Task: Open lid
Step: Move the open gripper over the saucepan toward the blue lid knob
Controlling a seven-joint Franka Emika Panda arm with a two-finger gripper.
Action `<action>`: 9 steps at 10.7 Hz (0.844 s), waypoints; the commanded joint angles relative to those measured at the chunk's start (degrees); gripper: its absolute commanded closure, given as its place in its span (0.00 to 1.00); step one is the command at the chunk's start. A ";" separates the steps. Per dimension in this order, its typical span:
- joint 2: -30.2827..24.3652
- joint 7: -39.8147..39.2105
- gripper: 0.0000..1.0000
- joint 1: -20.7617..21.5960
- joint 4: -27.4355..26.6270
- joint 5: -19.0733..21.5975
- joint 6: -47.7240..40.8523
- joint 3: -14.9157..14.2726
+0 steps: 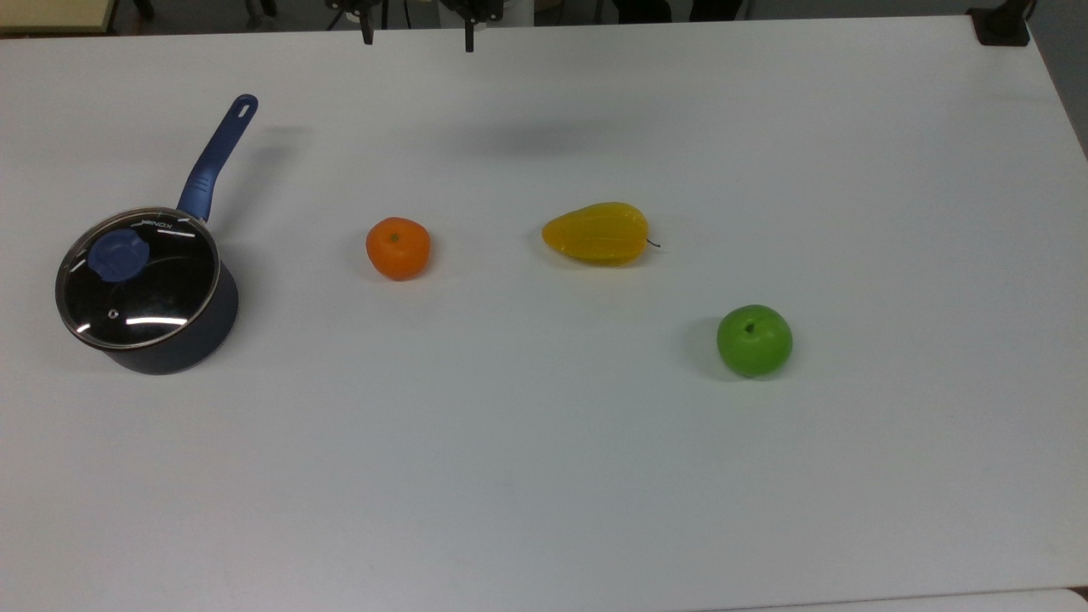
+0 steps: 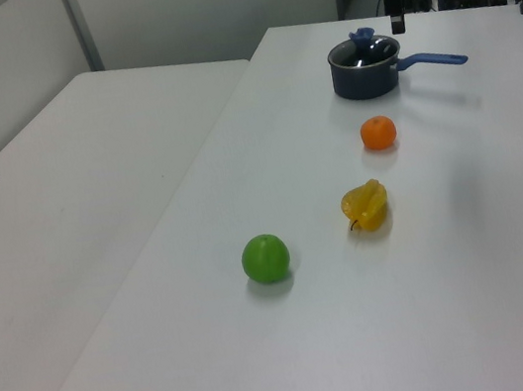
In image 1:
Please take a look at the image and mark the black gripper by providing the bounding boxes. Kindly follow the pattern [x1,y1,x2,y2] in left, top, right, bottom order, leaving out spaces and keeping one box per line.
[326,0,504,54]

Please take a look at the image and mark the black table clamp mount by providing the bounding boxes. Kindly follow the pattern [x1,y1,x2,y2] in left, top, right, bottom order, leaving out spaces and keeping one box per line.
[967,0,1036,47]

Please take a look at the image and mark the glass lid with blue knob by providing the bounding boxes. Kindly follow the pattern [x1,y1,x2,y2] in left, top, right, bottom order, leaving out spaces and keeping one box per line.
[55,207,221,350]

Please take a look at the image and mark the dark blue saucepan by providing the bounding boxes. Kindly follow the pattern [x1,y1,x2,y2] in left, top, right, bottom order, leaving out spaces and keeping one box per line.
[54,93,259,376]

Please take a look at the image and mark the green apple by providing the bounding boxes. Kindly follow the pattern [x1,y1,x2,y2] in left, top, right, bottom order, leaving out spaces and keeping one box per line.
[716,304,794,379]

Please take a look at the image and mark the light wooden table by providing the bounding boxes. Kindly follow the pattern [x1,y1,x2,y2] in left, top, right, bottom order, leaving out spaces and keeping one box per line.
[0,0,117,36]

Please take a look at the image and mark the orange tangerine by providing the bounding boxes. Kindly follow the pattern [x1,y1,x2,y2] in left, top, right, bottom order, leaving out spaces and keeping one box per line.
[365,217,432,282]

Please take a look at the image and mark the yellow starfruit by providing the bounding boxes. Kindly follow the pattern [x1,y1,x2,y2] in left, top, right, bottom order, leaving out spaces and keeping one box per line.
[541,201,663,267]

